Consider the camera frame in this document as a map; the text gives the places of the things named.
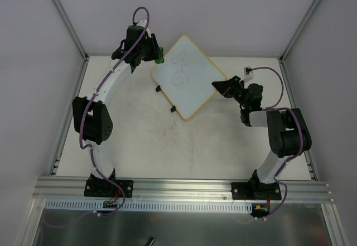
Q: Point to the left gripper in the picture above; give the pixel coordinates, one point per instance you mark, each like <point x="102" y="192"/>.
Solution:
<point x="152" y="51"/>

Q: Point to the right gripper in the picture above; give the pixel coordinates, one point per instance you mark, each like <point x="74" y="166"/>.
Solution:
<point x="232" y="86"/>

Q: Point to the green bone-shaped eraser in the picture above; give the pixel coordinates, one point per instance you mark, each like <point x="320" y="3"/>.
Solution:
<point x="160" y="56"/>

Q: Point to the yellow framed whiteboard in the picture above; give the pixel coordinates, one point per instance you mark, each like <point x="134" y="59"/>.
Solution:
<point x="186" y="77"/>

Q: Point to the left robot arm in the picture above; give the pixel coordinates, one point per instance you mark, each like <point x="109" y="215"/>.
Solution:
<point x="90" y="113"/>

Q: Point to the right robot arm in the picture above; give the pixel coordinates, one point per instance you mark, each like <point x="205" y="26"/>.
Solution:
<point x="288" y="138"/>

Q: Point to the black whiteboard clip lower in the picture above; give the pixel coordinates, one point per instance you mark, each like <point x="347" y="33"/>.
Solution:
<point x="173" y="109"/>

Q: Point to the small black object bottom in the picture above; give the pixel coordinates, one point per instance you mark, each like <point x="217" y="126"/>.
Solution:
<point x="150" y="242"/>

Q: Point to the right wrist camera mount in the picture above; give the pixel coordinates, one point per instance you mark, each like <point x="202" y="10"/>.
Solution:
<point x="248" y="74"/>

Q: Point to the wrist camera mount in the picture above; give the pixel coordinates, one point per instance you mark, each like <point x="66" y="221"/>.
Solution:
<point x="248" y="74"/>
<point x="144" y="23"/>

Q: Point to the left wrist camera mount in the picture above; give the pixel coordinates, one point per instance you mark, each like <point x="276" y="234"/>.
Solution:
<point x="144" y="23"/>

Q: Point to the left aluminium frame post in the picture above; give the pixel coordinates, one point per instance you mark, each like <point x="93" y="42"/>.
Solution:
<point x="70" y="28"/>

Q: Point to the aluminium frame post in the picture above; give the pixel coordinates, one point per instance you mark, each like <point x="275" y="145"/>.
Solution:
<point x="299" y="30"/>
<point x="70" y="28"/>

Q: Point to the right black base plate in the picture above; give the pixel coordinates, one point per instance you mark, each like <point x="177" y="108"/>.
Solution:
<point x="259" y="191"/>

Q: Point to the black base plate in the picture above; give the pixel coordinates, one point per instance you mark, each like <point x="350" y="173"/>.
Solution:
<point x="259" y="191"/>
<point x="96" y="187"/>

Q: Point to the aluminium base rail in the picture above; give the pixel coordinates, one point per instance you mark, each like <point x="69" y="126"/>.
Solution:
<point x="314" y="192"/>

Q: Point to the right aluminium frame post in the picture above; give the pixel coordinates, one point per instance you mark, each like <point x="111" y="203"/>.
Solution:
<point x="299" y="30"/>

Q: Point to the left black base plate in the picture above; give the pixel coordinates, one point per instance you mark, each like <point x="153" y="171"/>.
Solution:
<point x="96" y="187"/>

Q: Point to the slotted white cable duct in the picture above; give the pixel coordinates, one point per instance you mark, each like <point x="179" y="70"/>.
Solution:
<point x="155" y="206"/>

